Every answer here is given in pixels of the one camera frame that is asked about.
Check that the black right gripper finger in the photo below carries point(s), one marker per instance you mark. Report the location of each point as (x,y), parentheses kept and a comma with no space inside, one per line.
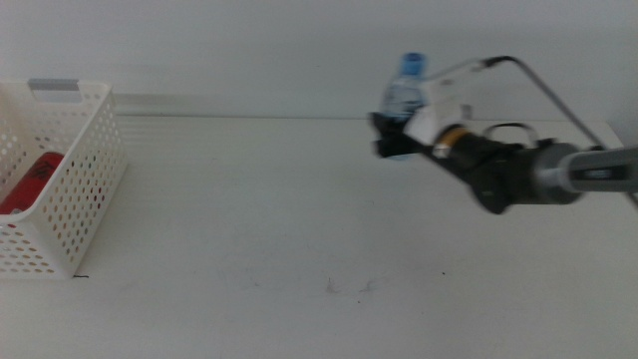
(389,123)
(394,148)

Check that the clear water bottle blue cap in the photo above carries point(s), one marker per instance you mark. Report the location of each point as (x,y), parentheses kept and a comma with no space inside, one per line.
(404,95)

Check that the red drink can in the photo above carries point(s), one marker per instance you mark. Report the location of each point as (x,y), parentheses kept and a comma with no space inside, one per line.
(30,184)

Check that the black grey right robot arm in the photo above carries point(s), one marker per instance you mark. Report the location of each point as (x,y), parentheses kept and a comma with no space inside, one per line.
(498,169)

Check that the white perforated plastic basket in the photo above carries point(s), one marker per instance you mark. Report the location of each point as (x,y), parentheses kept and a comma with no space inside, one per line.
(75,199)

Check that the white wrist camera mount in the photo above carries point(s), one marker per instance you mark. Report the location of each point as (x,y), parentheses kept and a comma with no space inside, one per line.
(438,100)

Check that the white wall trunking strip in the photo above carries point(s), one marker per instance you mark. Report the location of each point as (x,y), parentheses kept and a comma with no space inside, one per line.
(199,106)

